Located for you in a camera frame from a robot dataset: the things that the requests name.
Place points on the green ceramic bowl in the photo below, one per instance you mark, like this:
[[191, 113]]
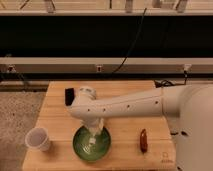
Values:
[[91, 148]]

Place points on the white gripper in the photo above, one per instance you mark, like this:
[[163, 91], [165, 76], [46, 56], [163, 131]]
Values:
[[95, 127]]

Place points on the white horizontal rail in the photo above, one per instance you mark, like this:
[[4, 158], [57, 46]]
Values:
[[106, 65]]

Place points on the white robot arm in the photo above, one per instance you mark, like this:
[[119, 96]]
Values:
[[192, 104]]

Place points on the white paper cup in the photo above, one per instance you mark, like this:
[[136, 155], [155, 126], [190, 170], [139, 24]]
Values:
[[38, 138]]

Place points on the brown bottle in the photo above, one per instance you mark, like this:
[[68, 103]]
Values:
[[143, 141]]

